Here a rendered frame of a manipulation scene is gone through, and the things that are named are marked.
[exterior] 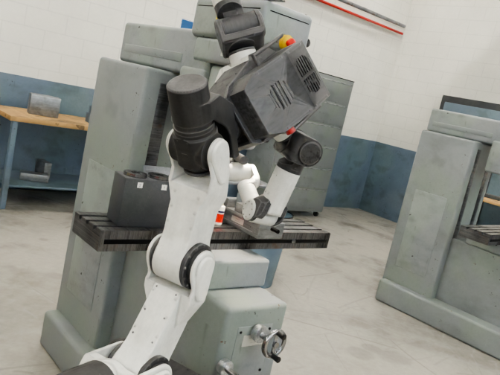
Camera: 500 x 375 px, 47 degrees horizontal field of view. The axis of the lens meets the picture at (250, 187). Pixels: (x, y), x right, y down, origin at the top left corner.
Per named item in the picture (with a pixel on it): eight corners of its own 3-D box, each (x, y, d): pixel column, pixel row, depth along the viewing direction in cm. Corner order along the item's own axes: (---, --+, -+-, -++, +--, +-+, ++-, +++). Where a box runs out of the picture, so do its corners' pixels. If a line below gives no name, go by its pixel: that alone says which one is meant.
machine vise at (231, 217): (281, 238, 251) (287, 214, 249) (257, 239, 241) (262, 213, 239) (232, 214, 276) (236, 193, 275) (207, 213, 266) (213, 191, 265)
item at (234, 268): (265, 286, 246) (271, 260, 244) (199, 291, 223) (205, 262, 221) (200, 246, 283) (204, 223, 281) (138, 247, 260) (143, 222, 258)
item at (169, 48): (244, 88, 255) (254, 42, 251) (203, 78, 240) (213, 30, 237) (154, 68, 314) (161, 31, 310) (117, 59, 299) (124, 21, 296)
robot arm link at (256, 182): (249, 172, 230) (259, 196, 221) (228, 172, 227) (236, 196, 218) (254, 161, 226) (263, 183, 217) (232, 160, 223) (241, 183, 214)
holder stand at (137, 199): (170, 229, 226) (179, 180, 223) (117, 226, 213) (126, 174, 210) (157, 219, 236) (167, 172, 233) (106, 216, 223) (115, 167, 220)
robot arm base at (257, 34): (271, 42, 179) (267, 50, 190) (260, 2, 179) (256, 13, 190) (225, 54, 178) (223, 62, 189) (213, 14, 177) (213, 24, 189)
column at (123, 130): (169, 373, 308) (230, 85, 283) (86, 388, 277) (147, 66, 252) (126, 331, 345) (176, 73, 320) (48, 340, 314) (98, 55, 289)
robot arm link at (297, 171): (307, 180, 194) (324, 143, 191) (285, 172, 190) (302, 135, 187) (294, 169, 204) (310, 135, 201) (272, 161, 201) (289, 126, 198)
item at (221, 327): (258, 436, 241) (290, 303, 232) (196, 454, 220) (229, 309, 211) (161, 346, 301) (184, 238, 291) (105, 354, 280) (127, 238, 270)
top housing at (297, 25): (306, 57, 229) (315, 16, 227) (257, 42, 212) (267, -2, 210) (235, 47, 264) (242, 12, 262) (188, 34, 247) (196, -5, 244)
